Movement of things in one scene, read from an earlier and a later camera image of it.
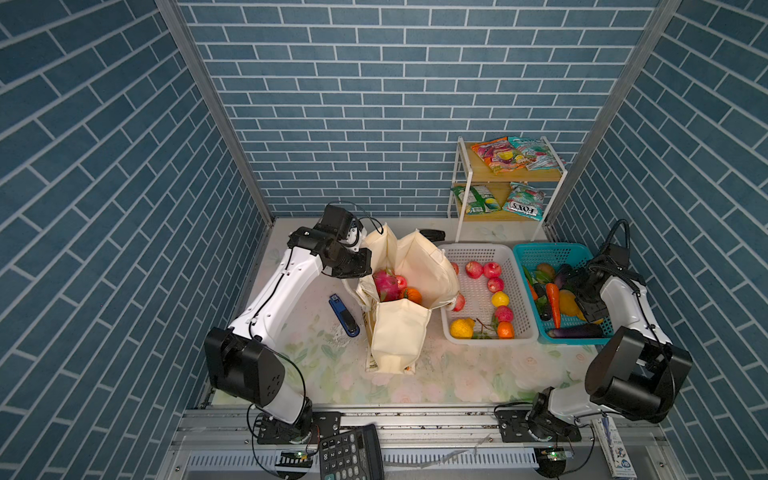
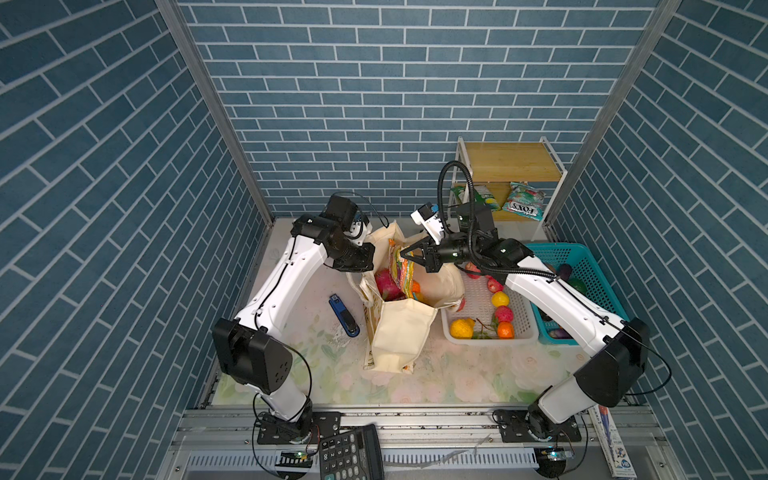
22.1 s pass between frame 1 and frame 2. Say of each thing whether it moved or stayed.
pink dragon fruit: stayed
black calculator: stayed
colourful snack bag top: moved
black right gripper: moved
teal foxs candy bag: stayed
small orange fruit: stayed
